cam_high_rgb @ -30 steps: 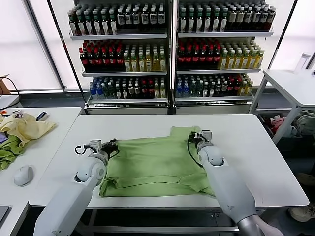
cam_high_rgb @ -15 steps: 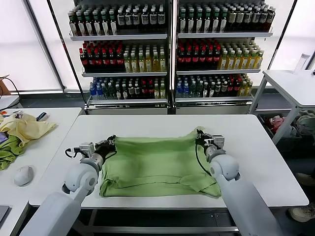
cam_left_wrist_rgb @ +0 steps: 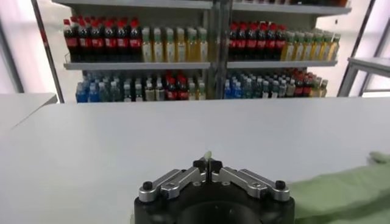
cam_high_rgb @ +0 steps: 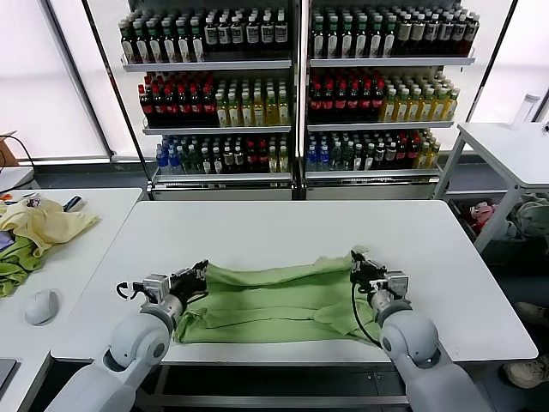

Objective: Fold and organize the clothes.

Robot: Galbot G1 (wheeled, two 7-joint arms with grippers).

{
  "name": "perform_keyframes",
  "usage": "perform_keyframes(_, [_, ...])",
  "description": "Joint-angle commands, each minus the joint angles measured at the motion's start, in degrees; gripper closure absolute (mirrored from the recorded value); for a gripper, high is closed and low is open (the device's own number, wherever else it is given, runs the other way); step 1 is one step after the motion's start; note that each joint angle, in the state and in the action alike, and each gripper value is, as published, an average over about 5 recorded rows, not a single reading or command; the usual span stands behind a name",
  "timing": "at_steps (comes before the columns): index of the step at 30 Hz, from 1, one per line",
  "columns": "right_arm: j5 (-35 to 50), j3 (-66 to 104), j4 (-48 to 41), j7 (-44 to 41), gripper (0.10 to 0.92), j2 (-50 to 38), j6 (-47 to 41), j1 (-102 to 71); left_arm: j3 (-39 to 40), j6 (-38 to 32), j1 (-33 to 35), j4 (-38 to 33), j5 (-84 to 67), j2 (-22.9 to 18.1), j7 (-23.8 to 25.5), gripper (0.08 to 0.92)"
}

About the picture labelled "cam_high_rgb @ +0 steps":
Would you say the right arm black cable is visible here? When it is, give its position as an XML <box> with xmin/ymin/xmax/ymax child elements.
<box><xmin>350</xmin><ymin>278</ymin><xmax>383</xmax><ymax>342</ymax></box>

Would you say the lime green garment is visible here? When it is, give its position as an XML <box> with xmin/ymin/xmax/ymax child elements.
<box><xmin>0</xmin><ymin>238</ymin><xmax>46</xmax><ymax>300</ymax></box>

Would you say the white computer mouse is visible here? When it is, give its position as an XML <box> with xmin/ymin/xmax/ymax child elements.
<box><xmin>24</xmin><ymin>289</ymin><xmax>60</xmax><ymax>327</ymax></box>

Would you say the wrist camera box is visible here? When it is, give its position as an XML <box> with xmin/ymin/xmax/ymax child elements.
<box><xmin>383</xmin><ymin>270</ymin><xmax>410</xmax><ymax>300</ymax></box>
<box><xmin>141</xmin><ymin>274</ymin><xmax>171</xmax><ymax>301</ymax></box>

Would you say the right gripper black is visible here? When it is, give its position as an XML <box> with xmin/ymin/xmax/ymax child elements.
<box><xmin>349</xmin><ymin>250</ymin><xmax>389</xmax><ymax>293</ymax></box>

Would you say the cardboard box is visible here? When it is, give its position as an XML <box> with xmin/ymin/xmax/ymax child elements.
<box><xmin>0</xmin><ymin>130</ymin><xmax>21</xmax><ymax>167</ymax></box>

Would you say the black storage bin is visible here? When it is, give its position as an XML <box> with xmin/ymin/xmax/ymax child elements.
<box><xmin>448</xmin><ymin>197</ymin><xmax>531</xmax><ymax>265</ymax></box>

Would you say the red-cap cola bottle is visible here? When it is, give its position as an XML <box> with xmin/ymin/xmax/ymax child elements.
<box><xmin>177</xmin><ymin>84</ymin><xmax>190</xmax><ymax>126</ymax></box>
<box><xmin>359</xmin><ymin>83</ymin><xmax>373</xmax><ymax>124</ymax></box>
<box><xmin>322</xmin><ymin>83</ymin><xmax>335</xmax><ymax>124</ymax></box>
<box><xmin>190</xmin><ymin>84</ymin><xmax>203</xmax><ymax>126</ymax></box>
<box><xmin>164</xmin><ymin>84</ymin><xmax>178</xmax><ymax>126</ymax></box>
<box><xmin>310</xmin><ymin>83</ymin><xmax>323</xmax><ymax>124</ymax></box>
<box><xmin>335</xmin><ymin>83</ymin><xmax>348</xmax><ymax>124</ymax></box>
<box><xmin>347</xmin><ymin>83</ymin><xmax>360</xmax><ymax>124</ymax></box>
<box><xmin>202</xmin><ymin>84</ymin><xmax>216</xmax><ymax>126</ymax></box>
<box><xmin>371</xmin><ymin>83</ymin><xmax>385</xmax><ymax>124</ymax></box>
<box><xmin>139</xmin><ymin>84</ymin><xmax>153</xmax><ymax>126</ymax></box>
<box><xmin>152</xmin><ymin>84</ymin><xmax>166</xmax><ymax>126</ymax></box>

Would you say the pale crumpled garment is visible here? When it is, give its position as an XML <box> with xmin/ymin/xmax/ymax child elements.
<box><xmin>512</xmin><ymin>192</ymin><xmax>549</xmax><ymax>239</ymax></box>

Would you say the white rounded desk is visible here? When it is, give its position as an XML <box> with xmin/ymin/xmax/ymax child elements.
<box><xmin>0</xmin><ymin>167</ymin><xmax>35</xmax><ymax>192</ymax></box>

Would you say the tan sneaker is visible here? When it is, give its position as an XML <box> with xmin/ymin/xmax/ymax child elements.
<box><xmin>514</xmin><ymin>300</ymin><xmax>549</xmax><ymax>326</ymax></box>
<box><xmin>503</xmin><ymin>358</ymin><xmax>549</xmax><ymax>390</ymax></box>

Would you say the white metal-frame table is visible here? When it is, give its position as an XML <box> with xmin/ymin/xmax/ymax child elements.
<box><xmin>432</xmin><ymin>122</ymin><xmax>549</xmax><ymax>254</ymax></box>

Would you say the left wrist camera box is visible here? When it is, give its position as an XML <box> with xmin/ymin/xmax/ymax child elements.
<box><xmin>141</xmin><ymin>274</ymin><xmax>171</xmax><ymax>301</ymax></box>

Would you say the green polo shirt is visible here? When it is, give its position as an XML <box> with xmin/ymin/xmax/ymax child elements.
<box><xmin>173</xmin><ymin>245</ymin><xmax>387</xmax><ymax>344</ymax></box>

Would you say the grey laptop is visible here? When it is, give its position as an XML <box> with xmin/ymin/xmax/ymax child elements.
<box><xmin>0</xmin><ymin>358</ymin><xmax>21</xmax><ymax>390</ymax></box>

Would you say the dark bottle beige label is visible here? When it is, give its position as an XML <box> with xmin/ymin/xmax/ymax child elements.
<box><xmin>396</xmin><ymin>15</ymin><xmax>412</xmax><ymax>58</ymax></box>
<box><xmin>465</xmin><ymin>15</ymin><xmax>480</xmax><ymax>58</ymax></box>
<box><xmin>437</xmin><ymin>15</ymin><xmax>453</xmax><ymax>58</ymax></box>
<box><xmin>451</xmin><ymin>15</ymin><xmax>467</xmax><ymax>58</ymax></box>
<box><xmin>410</xmin><ymin>15</ymin><xmax>425</xmax><ymax>58</ymax></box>
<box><xmin>424</xmin><ymin>15</ymin><xmax>439</xmax><ymax>58</ymax></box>

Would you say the white-cap black-label bottle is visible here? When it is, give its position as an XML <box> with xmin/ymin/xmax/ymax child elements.
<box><xmin>217</xmin><ymin>15</ymin><xmax>232</xmax><ymax>55</ymax></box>
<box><xmin>204</xmin><ymin>15</ymin><xmax>219</xmax><ymax>55</ymax></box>
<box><xmin>274</xmin><ymin>15</ymin><xmax>289</xmax><ymax>55</ymax></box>
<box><xmin>259</xmin><ymin>15</ymin><xmax>275</xmax><ymax>55</ymax></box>
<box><xmin>244</xmin><ymin>15</ymin><xmax>260</xmax><ymax>55</ymax></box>
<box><xmin>231</xmin><ymin>15</ymin><xmax>245</xmax><ymax>55</ymax></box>

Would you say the thin black cable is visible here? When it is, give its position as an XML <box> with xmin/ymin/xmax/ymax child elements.
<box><xmin>0</xmin><ymin>132</ymin><xmax>36</xmax><ymax>167</ymax></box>

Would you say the pale yellow garment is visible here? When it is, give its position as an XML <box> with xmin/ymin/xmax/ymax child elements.
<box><xmin>0</xmin><ymin>199</ymin><xmax>102</xmax><ymax>258</ymax></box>

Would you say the metal drinks shelf rack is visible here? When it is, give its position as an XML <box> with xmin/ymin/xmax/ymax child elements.
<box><xmin>119</xmin><ymin>0</ymin><xmax>301</xmax><ymax>202</ymax></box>
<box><xmin>299</xmin><ymin>0</ymin><xmax>478</xmax><ymax>202</ymax></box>

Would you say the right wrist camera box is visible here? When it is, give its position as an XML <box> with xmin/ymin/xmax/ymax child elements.
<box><xmin>383</xmin><ymin>270</ymin><xmax>410</xmax><ymax>300</ymax></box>

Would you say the pink red cloth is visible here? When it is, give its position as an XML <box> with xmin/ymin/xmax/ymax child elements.
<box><xmin>469</xmin><ymin>203</ymin><xmax>498</xmax><ymax>227</ymax></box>

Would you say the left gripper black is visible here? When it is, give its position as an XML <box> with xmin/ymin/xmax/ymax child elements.
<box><xmin>168</xmin><ymin>259</ymin><xmax>211</xmax><ymax>304</ymax></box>

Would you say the green-cap dark tea bottle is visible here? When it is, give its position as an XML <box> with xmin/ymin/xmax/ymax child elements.
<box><xmin>368</xmin><ymin>19</ymin><xmax>383</xmax><ymax>60</ymax></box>
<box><xmin>121</xmin><ymin>21</ymin><xmax>136</xmax><ymax>64</ymax></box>
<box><xmin>340</xmin><ymin>19</ymin><xmax>355</xmax><ymax>60</ymax></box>
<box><xmin>311</xmin><ymin>19</ymin><xmax>327</xmax><ymax>60</ymax></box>
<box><xmin>148</xmin><ymin>21</ymin><xmax>163</xmax><ymax>64</ymax></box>
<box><xmin>353</xmin><ymin>19</ymin><xmax>369</xmax><ymax>60</ymax></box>
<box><xmin>382</xmin><ymin>19</ymin><xmax>397</xmax><ymax>60</ymax></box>
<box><xmin>177</xmin><ymin>21</ymin><xmax>191</xmax><ymax>64</ymax></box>
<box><xmin>135</xmin><ymin>21</ymin><xmax>149</xmax><ymax>64</ymax></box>
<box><xmin>190</xmin><ymin>21</ymin><xmax>205</xmax><ymax>64</ymax></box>
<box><xmin>162</xmin><ymin>21</ymin><xmax>177</xmax><ymax>64</ymax></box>
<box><xmin>325</xmin><ymin>19</ymin><xmax>341</xmax><ymax>60</ymax></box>

